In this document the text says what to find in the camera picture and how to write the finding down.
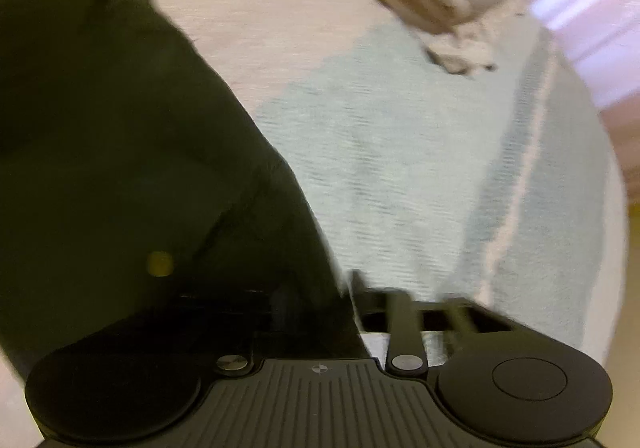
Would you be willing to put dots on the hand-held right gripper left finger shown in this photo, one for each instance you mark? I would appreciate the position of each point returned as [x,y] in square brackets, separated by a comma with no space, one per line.
[234,361]

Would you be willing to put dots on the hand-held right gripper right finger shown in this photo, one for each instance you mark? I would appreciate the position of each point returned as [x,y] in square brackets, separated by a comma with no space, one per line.
[405,328]

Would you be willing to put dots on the black pants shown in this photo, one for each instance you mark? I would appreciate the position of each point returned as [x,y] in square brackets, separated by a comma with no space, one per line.
[100,128]

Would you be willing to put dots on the pink grey striped bed blanket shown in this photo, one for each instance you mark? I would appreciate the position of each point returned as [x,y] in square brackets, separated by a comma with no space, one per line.
[375,153]

